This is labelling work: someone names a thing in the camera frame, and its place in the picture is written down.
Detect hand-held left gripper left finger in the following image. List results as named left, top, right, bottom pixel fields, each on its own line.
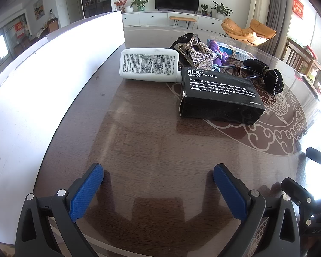
left=15, top=163, right=105, bottom=257

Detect brown patterned desktop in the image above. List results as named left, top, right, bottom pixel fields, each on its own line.
left=33, top=25, right=321, bottom=257

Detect black scrunchie with chain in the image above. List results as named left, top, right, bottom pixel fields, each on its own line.
left=243, top=59, right=284, bottom=95

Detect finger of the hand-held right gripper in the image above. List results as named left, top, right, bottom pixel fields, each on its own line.
left=281, top=177, right=315, bottom=227
left=306, top=147, right=321, bottom=178

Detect plain black scrunchie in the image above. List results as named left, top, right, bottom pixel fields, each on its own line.
left=172, top=33, right=201, bottom=49

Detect rhinestone bow hair clip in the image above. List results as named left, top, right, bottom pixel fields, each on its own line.
left=189, top=43, right=218, bottom=70

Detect red hanging decoration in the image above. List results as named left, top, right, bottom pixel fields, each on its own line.
left=292, top=0, right=305, bottom=20

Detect framed landscape painting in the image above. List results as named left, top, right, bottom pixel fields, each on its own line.
left=33, top=0, right=45, bottom=20

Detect red flower arrangement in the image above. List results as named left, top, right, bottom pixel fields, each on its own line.
left=114, top=0, right=129, bottom=13

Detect blue translucent glasses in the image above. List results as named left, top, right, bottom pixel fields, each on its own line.
left=213, top=61, right=260, bottom=79

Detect brown hair tie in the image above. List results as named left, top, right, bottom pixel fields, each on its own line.
left=231, top=64, right=244, bottom=77

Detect clear hair claw clip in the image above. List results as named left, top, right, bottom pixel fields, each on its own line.
left=176, top=34, right=204, bottom=59

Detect red paper poster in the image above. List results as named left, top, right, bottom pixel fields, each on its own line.
left=15, top=21, right=26, bottom=37

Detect wooden side cabinet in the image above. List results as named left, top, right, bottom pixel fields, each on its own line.
left=47, top=18, right=59, bottom=34

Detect white storage box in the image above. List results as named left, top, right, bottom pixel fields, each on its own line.
left=0, top=10, right=126, bottom=244

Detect orange lounge chair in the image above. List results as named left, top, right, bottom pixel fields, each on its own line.
left=221, top=18, right=277, bottom=46

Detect large potted plant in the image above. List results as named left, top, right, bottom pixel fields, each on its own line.
left=211, top=1, right=233, bottom=19

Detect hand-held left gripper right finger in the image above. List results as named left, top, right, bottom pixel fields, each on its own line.
left=213, top=163, right=301, bottom=257

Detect black cardboard box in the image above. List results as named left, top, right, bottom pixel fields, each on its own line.
left=179, top=66, right=266, bottom=125

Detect covered standing air conditioner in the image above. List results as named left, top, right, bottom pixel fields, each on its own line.
left=247, top=0, right=272, bottom=33

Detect white television cabinet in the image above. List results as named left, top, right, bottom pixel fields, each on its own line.
left=122, top=10, right=230, bottom=31

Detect grey curtain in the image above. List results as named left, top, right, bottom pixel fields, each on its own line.
left=265, top=0, right=295, bottom=57

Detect wooden chair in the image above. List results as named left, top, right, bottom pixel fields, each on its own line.
left=280, top=38, right=315, bottom=73

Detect blue white medicine box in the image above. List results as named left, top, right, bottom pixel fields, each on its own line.
left=206, top=39, right=257, bottom=61

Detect white printed pouch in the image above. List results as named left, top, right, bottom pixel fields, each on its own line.
left=119, top=48, right=180, bottom=83

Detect leafy green potted plant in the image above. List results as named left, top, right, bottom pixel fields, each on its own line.
left=131, top=0, right=150, bottom=12

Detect tan bench with metal legs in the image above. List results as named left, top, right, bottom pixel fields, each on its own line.
left=169, top=16, right=198, bottom=29

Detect purple butterfly toy wand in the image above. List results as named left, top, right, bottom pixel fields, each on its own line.
left=209, top=40, right=229, bottom=66

